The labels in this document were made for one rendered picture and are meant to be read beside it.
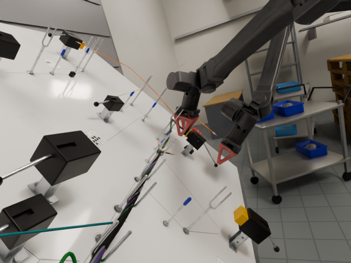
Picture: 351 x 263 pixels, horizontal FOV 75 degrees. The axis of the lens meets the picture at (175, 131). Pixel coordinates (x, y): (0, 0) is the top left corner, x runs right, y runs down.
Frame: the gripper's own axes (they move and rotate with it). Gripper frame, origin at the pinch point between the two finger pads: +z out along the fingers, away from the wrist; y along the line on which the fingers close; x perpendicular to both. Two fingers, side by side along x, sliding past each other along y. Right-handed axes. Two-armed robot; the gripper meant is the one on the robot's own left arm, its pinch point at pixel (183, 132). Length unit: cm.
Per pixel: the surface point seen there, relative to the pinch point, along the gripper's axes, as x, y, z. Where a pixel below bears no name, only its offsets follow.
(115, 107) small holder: -14.7, 22.9, -7.0
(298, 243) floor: 81, -95, 79
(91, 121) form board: -17.9, 28.4, -2.5
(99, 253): 10, 61, 0
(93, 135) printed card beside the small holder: -13.7, 32.2, -0.7
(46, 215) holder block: 3, 61, -2
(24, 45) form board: -50, 24, -18
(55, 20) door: -207, -134, -47
